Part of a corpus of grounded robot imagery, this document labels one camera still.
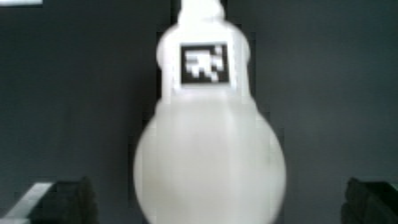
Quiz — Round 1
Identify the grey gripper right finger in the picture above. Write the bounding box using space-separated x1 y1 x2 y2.
340 178 398 224

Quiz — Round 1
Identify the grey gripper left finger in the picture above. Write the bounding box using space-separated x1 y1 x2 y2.
0 177 97 224

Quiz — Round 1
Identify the white lamp bulb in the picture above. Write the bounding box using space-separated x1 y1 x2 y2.
133 0 285 224

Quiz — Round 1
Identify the white L-shaped fence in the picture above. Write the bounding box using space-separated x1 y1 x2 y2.
0 0 44 7

